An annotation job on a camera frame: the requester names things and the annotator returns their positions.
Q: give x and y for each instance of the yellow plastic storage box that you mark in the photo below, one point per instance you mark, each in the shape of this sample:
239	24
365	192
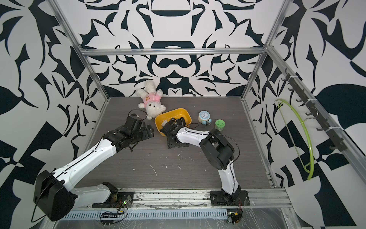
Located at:
167	116

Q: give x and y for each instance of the white cable duct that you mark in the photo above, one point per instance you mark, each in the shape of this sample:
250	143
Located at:
150	214

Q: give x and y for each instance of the white plush bunny pink shirt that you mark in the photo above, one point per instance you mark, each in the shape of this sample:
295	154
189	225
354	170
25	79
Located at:
151	100

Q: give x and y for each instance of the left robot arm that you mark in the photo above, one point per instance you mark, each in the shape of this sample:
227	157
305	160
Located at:
56	193

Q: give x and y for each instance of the green lidded small jar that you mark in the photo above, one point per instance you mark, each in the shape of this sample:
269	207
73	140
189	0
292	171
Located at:
220	124

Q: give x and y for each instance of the black wall hook rack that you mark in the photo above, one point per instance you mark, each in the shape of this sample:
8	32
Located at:
315	113

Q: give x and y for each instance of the green clothes hanger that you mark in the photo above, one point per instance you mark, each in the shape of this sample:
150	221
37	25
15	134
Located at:
303	139

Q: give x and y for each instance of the small blue alarm clock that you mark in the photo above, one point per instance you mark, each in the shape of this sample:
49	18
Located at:
204	118

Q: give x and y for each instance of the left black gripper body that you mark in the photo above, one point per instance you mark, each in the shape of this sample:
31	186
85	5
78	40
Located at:
144	135

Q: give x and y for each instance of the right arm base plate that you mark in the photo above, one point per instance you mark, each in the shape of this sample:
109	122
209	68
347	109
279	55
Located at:
221	198

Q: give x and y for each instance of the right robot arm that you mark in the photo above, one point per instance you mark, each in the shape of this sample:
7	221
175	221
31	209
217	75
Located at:
217	150

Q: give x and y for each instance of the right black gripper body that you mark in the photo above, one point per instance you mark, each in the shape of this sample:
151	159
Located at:
170	143

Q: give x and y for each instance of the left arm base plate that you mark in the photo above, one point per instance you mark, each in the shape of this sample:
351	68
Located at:
121	198

